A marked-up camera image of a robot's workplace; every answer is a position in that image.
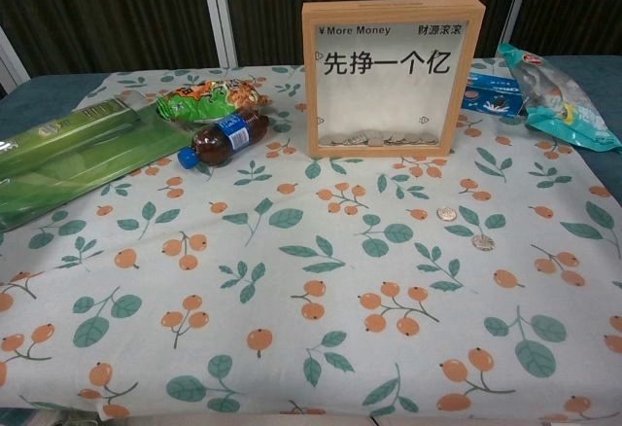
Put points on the blue cookie box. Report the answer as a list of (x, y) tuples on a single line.
[(491, 93)]

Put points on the teal snack bag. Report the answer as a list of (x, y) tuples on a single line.
[(559, 95)]

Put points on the silver coin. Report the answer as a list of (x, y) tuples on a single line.
[(483, 241), (445, 213)]

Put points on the wooden frame money box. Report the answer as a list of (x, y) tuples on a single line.
[(389, 105)]

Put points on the green orange snack bag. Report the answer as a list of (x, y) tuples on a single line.
[(209, 100)]

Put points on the floral print tablecloth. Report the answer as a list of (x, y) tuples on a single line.
[(301, 275)]

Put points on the small cola bottle blue cap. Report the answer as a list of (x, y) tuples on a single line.
[(218, 141)]

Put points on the green transparent gift box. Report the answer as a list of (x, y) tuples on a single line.
[(73, 153)]

